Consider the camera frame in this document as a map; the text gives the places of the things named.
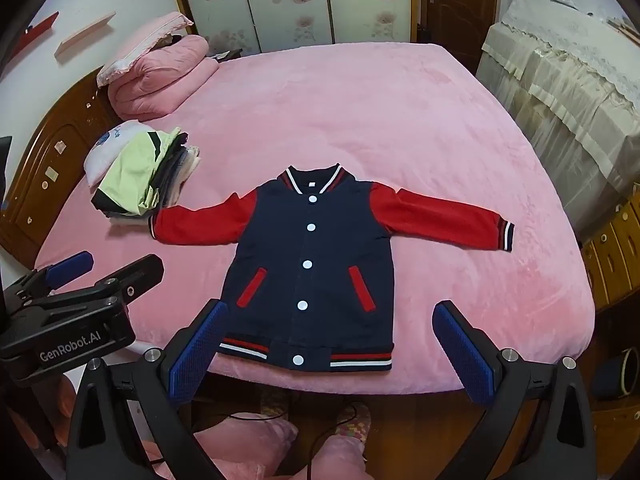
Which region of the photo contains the dark wooden door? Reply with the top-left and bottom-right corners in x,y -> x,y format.
414,0 -> 502,58

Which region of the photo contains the red wall shelf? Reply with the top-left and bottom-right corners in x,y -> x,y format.
9,11 -> 60,60

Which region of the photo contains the floral sliding door wardrobe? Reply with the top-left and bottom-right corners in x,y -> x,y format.
165,0 -> 426,58

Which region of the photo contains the folded pink quilt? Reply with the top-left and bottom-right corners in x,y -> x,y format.
107,35 -> 221,122

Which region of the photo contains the person's pink-clad leg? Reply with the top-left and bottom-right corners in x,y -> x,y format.
309,432 -> 370,480
150,412 -> 299,480

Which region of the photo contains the wooden headboard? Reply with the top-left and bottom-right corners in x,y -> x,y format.
0,67 -> 121,268

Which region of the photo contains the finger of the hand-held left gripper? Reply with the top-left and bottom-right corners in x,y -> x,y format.
15,251 -> 95,306
37,254 -> 165,311

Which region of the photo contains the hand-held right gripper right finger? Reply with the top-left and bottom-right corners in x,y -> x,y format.
432,300 -> 598,480

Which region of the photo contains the wooden drawer cabinet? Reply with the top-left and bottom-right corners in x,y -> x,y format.
580,195 -> 640,311

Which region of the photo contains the dark round basket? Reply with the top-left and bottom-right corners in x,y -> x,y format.
592,347 -> 635,402

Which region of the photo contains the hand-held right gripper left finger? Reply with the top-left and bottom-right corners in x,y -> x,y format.
65,299 -> 231,480

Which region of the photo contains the stack of folded clothes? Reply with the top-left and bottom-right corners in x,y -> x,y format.
91,127 -> 202,219

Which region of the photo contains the patterned slipper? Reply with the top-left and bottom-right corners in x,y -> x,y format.
334,401 -> 374,442

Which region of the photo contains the cream lace furniture cover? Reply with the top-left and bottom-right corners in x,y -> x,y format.
475,0 -> 640,233

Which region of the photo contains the navy and red varsity jacket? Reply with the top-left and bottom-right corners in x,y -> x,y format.
148,163 -> 515,372

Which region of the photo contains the pink pillow with lace edge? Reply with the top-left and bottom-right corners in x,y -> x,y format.
96,11 -> 195,88

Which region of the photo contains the pink wall shelf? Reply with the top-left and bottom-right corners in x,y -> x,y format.
55,14 -> 114,62

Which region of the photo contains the pink fleece bed blanket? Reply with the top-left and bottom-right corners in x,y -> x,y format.
32,41 -> 598,396

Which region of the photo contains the white printed pillow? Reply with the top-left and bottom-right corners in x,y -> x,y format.
83,121 -> 156,192

